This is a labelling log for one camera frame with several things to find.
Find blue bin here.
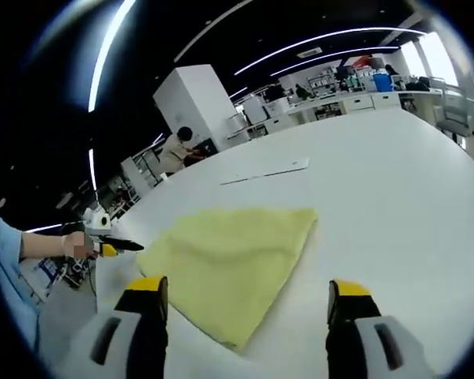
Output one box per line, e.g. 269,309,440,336
372,71,393,92

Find yellow blue grey garment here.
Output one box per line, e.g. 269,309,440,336
135,206,319,353

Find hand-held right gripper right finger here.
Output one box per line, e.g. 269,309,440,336
325,279,435,379

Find white cabinet row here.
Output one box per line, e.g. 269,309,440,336
260,88,440,128

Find white template sheet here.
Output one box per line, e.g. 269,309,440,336
219,157,310,187

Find white square pillar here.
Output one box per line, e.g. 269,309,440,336
152,64,239,154

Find black cabinet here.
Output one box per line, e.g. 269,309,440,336
194,137,219,156

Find white mesh chair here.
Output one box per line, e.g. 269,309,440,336
435,76,474,138

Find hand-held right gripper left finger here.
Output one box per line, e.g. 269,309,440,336
89,275,170,379

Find ceiling light strip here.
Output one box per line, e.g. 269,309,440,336
88,0,137,114

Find white shelving unit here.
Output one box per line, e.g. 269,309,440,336
121,155,160,195

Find white box appliance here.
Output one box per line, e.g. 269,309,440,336
244,96,270,124

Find person in light blue shirt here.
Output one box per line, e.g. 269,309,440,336
0,205,41,353

